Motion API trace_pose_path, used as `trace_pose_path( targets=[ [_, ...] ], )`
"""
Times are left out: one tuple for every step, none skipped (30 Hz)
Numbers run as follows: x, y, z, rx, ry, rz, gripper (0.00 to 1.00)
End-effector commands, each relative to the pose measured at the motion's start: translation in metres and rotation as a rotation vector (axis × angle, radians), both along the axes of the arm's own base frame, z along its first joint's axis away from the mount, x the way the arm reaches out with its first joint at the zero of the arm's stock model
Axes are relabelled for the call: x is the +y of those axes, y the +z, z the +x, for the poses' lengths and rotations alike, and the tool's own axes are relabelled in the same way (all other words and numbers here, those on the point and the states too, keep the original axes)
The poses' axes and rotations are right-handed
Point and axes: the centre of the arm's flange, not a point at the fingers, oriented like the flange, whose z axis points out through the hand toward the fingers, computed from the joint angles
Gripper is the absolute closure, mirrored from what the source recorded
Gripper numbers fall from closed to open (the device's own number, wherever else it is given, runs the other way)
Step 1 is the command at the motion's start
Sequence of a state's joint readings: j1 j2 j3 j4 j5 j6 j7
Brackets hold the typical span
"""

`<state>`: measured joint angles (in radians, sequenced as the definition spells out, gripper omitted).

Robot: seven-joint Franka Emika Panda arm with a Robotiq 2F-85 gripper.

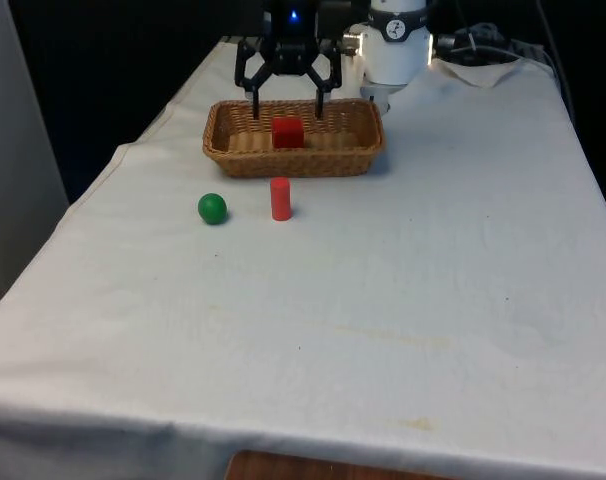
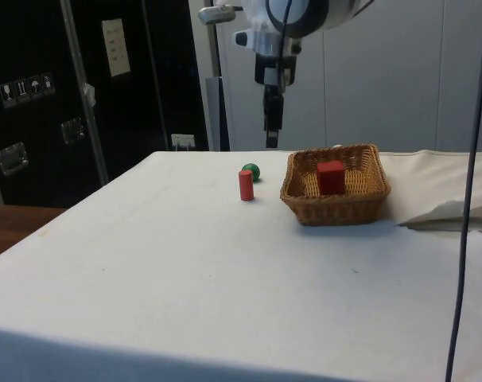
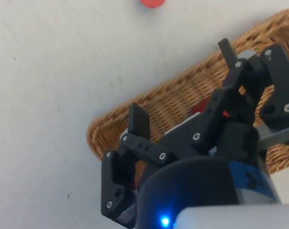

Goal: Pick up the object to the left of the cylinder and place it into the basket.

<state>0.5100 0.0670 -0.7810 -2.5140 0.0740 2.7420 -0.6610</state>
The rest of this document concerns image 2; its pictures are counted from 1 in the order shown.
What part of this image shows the red cube block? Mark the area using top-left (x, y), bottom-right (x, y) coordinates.
top-left (317, 159), bottom-right (347, 197)

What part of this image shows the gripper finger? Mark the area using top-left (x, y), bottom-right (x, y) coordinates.
top-left (262, 83), bottom-right (286, 150)

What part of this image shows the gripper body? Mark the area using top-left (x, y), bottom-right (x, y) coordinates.
top-left (254, 53), bottom-right (298, 86)

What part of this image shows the red cylinder block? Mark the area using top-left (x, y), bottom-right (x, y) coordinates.
top-left (238, 169), bottom-right (255, 202)

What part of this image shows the black cable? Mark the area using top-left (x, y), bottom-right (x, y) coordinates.
top-left (444, 0), bottom-right (482, 382)
top-left (276, 0), bottom-right (295, 96)

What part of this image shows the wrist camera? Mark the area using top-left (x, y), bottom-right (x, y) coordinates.
top-left (231, 24), bottom-right (302, 57)

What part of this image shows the wicker basket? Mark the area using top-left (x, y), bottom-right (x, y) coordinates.
top-left (279, 142), bottom-right (393, 228)

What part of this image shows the black cabinet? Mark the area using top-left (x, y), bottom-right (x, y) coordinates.
top-left (0, 0), bottom-right (211, 209)

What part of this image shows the green ball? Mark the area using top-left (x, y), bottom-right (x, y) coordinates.
top-left (241, 162), bottom-right (262, 184)

